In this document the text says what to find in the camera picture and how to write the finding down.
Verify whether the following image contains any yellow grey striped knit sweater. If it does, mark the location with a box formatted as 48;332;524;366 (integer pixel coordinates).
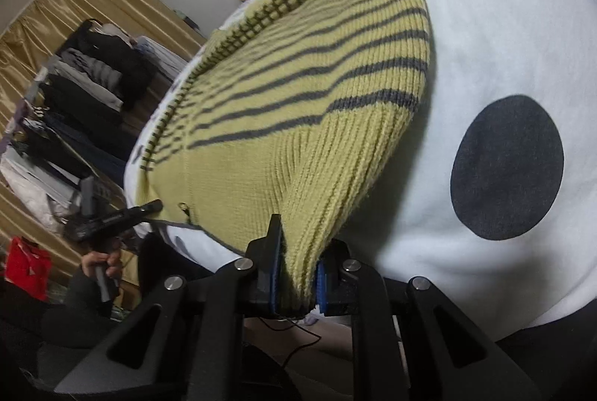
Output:
128;0;431;307

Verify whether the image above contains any rack of hanging clothes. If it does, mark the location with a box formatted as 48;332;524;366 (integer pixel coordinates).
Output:
1;19;186;234

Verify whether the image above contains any person's left hand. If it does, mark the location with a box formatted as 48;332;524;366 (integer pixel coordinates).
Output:
81;249;122;280

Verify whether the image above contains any red bag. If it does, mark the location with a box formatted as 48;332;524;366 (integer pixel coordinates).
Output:
4;236;51;302

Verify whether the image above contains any white bedspread with dark dots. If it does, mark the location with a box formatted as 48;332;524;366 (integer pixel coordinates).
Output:
125;0;596;339

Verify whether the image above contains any golden satin curtain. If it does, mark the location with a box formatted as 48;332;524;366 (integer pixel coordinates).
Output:
1;0;202;284

